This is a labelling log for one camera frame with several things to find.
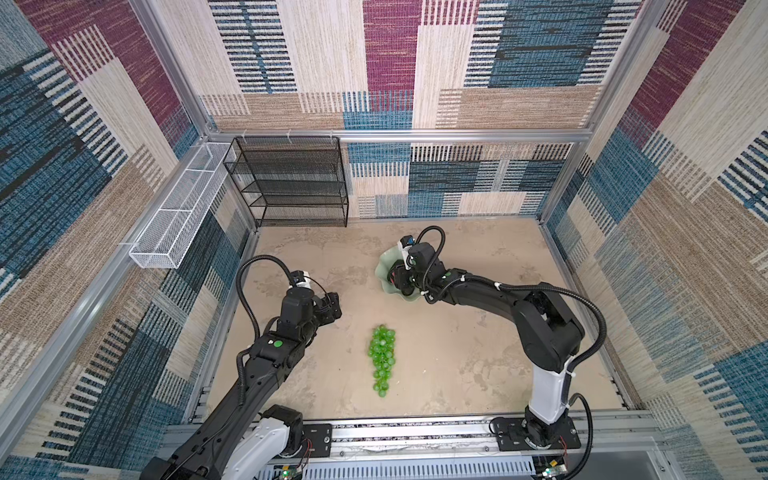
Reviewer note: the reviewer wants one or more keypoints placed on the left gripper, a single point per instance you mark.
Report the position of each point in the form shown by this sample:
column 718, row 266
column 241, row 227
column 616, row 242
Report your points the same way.
column 327, row 307

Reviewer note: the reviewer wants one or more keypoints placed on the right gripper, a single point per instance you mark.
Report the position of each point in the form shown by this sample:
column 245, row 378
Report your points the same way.
column 399, row 277

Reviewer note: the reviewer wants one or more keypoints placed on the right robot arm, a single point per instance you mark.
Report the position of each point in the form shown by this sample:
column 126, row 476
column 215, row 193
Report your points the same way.
column 550, row 334

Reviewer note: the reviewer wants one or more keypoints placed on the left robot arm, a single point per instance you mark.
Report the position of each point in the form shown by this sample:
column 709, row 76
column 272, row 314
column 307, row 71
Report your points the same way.
column 270, row 360

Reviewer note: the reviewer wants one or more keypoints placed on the light green scalloped bowl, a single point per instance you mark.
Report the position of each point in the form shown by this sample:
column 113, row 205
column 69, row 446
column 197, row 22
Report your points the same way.
column 395, row 277

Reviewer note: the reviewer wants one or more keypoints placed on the green fake grape bunch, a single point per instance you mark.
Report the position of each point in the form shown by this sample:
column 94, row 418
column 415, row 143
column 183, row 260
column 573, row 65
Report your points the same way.
column 381, row 351

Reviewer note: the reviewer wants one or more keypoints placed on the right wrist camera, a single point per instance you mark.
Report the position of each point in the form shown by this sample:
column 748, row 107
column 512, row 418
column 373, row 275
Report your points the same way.
column 406, row 242

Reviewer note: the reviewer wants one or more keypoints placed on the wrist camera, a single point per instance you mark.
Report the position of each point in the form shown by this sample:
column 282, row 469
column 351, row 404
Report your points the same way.
column 301, row 279
column 406, row 242

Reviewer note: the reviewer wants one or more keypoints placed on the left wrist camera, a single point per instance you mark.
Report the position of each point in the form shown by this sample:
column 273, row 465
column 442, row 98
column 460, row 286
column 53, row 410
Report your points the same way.
column 301, row 279

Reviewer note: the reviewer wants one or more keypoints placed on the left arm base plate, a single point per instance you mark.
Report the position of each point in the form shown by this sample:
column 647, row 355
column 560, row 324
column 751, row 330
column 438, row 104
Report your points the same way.
column 312, row 440

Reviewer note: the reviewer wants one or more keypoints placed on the black wire shelf rack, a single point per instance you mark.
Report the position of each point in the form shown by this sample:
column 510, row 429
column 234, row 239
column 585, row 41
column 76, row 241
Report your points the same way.
column 290, row 182

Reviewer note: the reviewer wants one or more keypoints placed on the white wire mesh basket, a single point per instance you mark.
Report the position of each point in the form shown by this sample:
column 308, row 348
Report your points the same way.
column 164, row 242

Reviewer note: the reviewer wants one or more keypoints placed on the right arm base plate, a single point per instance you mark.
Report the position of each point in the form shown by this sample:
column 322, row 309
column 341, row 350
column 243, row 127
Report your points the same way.
column 510, row 433

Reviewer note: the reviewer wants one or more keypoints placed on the aluminium front rail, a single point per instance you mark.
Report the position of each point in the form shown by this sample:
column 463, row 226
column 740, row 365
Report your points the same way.
column 470, row 436

